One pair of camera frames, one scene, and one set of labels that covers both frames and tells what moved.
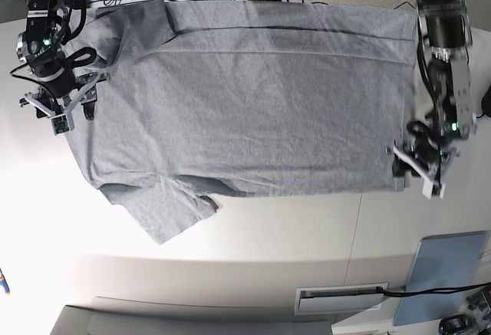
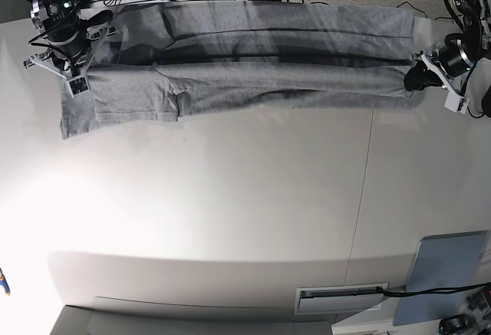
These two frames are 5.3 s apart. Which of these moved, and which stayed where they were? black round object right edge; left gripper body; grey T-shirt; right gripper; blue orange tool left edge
Moved: left gripper body; grey T-shirt; right gripper
Stayed: blue orange tool left edge; black round object right edge
